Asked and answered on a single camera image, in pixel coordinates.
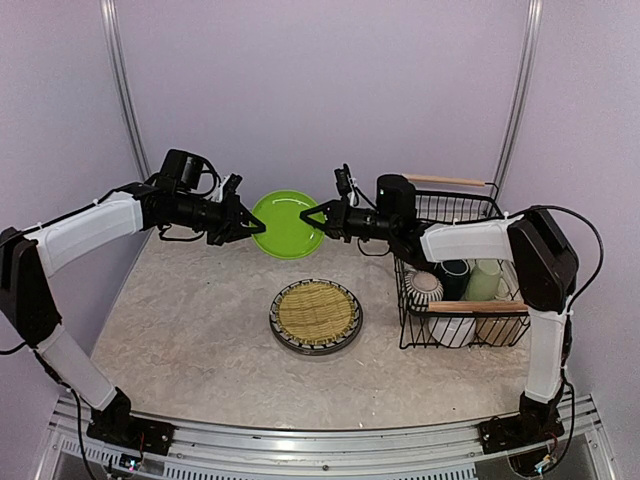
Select clear glass cup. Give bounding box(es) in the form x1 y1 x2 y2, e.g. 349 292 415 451
494 278 511 301

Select beige cup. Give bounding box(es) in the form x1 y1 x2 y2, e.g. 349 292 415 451
476 317 521 347

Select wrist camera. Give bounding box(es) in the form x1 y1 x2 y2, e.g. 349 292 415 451
160 148 244 201
333 162 417 221

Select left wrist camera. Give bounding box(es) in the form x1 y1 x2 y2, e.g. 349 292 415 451
160 148 244 201

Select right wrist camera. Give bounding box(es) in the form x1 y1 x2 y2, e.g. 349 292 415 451
333 162 417 221

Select white plate dark stripes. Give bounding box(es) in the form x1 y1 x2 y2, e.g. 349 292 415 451
269 279 363 355

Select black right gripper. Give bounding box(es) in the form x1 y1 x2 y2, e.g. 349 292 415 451
300 196 396 243

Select aluminium front rail frame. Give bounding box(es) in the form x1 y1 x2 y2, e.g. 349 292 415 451
31 396 621 479

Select yellow green woven plate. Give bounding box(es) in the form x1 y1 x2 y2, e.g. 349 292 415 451
276 281 355 345

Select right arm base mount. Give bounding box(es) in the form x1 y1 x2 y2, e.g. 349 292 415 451
477 415 565 454

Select light green cup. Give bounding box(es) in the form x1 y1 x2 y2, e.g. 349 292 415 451
464 259 502 301

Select lime green plate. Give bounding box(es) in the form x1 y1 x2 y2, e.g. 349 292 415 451
252 190 324 260

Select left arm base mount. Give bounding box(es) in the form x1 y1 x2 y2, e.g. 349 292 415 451
87 417 176 456

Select white bowl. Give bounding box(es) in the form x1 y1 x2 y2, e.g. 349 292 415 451
428 317 476 348

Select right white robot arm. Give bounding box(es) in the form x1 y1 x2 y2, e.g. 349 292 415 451
300 200 579 444

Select dark green mug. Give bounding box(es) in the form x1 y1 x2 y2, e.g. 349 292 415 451
436 259 471 301

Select black wire dish rack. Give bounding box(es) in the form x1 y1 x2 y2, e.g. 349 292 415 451
389 172 533 350

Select grey reindeer plate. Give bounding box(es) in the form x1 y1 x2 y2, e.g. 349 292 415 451
269 321 363 356

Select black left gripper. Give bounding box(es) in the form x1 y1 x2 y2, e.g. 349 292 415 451
173 189 266 245

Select striped black white cup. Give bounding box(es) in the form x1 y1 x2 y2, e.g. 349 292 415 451
404 271 444 311

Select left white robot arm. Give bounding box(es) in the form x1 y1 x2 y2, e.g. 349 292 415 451
1 175 266 445

